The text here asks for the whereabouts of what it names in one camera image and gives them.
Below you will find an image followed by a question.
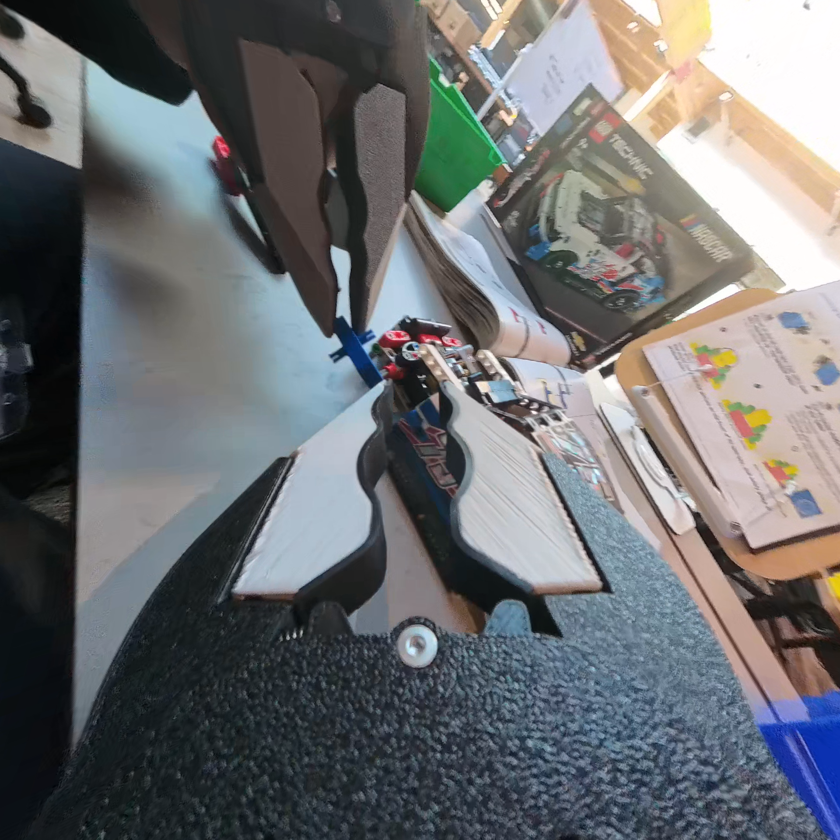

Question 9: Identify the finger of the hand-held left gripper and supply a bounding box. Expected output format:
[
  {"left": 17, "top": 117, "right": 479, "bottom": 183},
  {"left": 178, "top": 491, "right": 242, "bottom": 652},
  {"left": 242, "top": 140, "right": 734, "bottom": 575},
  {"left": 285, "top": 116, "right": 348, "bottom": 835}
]
[
  {"left": 238, "top": 38, "right": 342, "bottom": 339},
  {"left": 343, "top": 82, "right": 411, "bottom": 332}
]

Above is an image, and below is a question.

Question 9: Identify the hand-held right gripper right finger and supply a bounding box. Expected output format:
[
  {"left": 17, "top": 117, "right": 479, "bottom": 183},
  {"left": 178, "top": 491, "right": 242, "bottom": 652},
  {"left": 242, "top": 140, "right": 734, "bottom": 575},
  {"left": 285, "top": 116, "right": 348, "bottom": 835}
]
[{"left": 436, "top": 382, "right": 605, "bottom": 598}]

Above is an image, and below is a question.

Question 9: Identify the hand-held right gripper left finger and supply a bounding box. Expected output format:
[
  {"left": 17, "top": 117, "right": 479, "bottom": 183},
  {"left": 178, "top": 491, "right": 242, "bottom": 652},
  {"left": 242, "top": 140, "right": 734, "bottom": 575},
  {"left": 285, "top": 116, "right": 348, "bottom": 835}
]
[{"left": 231, "top": 384, "right": 395, "bottom": 614}]

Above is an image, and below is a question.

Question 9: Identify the long black brick beam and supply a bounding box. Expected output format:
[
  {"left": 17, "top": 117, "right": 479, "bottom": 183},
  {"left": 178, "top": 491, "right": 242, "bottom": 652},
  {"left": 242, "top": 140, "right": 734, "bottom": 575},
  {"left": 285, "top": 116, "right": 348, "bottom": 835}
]
[{"left": 223, "top": 177, "right": 286, "bottom": 275}]

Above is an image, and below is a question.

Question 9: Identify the red angled brick beam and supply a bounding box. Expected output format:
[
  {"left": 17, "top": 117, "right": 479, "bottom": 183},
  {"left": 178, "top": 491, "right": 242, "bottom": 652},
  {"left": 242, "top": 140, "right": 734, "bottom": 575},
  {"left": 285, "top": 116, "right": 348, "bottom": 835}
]
[{"left": 211, "top": 136, "right": 247, "bottom": 198}]

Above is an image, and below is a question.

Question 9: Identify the blue angled brick beam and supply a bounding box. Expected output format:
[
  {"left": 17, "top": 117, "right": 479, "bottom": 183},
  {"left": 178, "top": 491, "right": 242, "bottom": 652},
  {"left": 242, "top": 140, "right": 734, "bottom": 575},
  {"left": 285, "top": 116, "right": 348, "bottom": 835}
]
[{"left": 330, "top": 316, "right": 385, "bottom": 388}]

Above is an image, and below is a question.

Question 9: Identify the toy brick race car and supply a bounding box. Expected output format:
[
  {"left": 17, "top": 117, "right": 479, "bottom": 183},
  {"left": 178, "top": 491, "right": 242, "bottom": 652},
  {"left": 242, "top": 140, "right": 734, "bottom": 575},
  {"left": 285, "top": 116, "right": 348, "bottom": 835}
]
[{"left": 371, "top": 315, "right": 621, "bottom": 592}]

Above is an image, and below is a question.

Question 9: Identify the green plastic bin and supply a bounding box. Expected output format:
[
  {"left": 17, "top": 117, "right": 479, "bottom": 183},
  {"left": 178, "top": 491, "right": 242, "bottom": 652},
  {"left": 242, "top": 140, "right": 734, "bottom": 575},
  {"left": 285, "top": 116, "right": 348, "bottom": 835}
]
[{"left": 413, "top": 58, "right": 508, "bottom": 212}]

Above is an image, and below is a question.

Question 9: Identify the white stand base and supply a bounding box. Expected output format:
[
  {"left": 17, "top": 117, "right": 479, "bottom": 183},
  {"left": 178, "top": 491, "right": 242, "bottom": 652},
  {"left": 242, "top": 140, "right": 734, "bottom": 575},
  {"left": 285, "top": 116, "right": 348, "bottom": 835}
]
[{"left": 600, "top": 400, "right": 697, "bottom": 536}]

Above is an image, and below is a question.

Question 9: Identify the open building instruction booklet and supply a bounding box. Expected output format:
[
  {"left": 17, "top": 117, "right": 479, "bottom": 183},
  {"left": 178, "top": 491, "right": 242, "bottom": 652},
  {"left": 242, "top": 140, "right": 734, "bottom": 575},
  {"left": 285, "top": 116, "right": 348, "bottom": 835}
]
[{"left": 402, "top": 190, "right": 614, "bottom": 460}]

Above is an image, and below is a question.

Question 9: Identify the whiteboard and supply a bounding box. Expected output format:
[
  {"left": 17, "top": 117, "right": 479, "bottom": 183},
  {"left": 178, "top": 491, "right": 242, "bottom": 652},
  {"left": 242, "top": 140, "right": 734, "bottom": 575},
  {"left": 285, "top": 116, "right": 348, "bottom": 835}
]
[{"left": 505, "top": 0, "right": 624, "bottom": 135}]

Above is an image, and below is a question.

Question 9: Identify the black toy set box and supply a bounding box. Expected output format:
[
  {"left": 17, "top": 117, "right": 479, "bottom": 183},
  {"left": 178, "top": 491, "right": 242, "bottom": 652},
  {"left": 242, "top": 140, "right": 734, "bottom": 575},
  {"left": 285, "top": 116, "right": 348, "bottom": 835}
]
[{"left": 486, "top": 84, "right": 756, "bottom": 368}]

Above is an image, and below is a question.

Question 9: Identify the wooden panel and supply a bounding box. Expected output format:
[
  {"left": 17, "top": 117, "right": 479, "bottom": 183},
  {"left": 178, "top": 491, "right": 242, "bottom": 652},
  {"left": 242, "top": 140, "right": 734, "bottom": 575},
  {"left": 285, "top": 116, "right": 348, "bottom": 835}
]
[{"left": 0, "top": 26, "right": 86, "bottom": 168}]

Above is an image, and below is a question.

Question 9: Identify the instruction sheet on stand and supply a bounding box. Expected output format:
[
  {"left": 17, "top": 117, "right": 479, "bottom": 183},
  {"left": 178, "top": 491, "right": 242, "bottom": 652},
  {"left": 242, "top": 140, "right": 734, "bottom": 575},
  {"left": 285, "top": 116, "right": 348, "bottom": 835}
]
[{"left": 613, "top": 289, "right": 840, "bottom": 581}]

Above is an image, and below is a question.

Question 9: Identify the person's black jacket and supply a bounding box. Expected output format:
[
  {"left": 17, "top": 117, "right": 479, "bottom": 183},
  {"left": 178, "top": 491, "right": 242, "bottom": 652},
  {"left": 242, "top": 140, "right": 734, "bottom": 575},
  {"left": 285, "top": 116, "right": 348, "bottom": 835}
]
[{"left": 0, "top": 134, "right": 86, "bottom": 840}]

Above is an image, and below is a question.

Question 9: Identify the blue plastic bin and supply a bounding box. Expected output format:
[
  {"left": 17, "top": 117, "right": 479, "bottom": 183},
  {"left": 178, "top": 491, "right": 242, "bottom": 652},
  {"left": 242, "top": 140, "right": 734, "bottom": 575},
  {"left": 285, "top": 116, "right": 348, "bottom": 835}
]
[{"left": 755, "top": 689, "right": 840, "bottom": 840}]

